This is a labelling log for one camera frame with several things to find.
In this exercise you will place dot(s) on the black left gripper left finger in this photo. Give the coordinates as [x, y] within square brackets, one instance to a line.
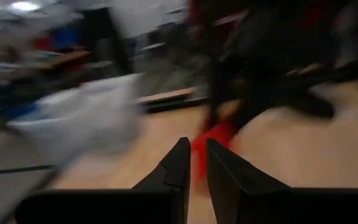
[120, 208]

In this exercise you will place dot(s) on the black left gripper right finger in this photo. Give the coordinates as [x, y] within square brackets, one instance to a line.
[275, 208]

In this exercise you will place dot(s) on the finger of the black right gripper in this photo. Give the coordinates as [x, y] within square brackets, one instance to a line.
[247, 115]

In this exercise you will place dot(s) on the red elastic bandage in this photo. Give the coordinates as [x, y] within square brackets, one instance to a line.
[216, 135]

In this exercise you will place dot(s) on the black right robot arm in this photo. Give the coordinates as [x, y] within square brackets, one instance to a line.
[259, 31]

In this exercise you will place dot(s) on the clear plastic storage bin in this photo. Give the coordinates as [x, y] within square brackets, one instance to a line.
[82, 118]

